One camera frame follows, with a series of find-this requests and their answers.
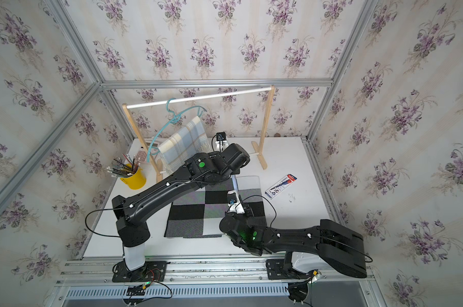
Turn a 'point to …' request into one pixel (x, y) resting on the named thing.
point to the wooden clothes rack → (156, 162)
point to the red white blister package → (278, 187)
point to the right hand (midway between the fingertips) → (240, 198)
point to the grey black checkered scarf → (199, 215)
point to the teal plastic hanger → (174, 119)
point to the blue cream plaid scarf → (189, 142)
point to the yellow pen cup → (129, 171)
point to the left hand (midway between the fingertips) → (236, 164)
